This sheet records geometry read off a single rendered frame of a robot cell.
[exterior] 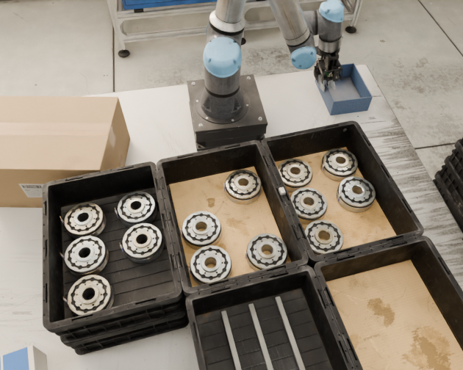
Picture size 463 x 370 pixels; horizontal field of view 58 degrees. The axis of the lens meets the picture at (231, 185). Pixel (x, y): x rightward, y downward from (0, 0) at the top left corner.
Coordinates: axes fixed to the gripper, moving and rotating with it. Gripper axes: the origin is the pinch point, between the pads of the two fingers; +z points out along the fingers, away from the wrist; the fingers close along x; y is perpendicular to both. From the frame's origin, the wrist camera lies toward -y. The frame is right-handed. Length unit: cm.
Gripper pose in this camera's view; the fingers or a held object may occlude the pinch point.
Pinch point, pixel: (325, 86)
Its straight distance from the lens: 165.9
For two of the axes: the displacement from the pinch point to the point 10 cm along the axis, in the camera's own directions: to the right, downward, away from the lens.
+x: 9.8, -1.9, -0.3
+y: 1.4, 8.0, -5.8
